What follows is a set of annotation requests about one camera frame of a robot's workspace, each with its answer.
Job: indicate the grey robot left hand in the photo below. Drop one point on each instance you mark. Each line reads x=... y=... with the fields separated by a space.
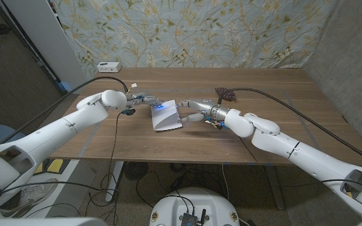
x=148 y=100

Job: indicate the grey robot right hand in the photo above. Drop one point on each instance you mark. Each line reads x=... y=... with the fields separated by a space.
x=210 y=110

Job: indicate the white paper sheet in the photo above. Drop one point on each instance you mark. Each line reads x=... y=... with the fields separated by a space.
x=166 y=120

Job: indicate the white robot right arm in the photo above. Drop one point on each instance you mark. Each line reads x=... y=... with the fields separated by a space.
x=310 y=157

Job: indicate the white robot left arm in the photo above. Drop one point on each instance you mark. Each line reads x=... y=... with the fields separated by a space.
x=49 y=135

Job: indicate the purple toy grapes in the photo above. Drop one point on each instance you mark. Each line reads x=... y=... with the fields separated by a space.
x=225 y=93

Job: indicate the white power strip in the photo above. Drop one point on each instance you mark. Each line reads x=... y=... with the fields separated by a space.
x=108 y=66

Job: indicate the black round fan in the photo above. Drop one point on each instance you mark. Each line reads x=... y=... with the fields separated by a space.
x=136 y=170

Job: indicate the floral printed backdrop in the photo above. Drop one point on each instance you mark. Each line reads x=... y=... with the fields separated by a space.
x=200 y=31

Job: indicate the white table leg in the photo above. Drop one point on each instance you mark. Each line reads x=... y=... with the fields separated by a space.
x=115 y=179

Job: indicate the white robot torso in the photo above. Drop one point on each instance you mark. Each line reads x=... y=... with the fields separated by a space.
x=193 y=204

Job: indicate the grey table leg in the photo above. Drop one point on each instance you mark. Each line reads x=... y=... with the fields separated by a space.
x=275 y=188

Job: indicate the printed floor mat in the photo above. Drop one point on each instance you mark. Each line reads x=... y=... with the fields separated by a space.
x=74 y=188

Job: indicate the white cabinet panel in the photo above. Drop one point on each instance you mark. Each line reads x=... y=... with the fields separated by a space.
x=49 y=40

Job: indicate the grey sneaker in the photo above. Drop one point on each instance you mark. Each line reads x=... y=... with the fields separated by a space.
x=33 y=194

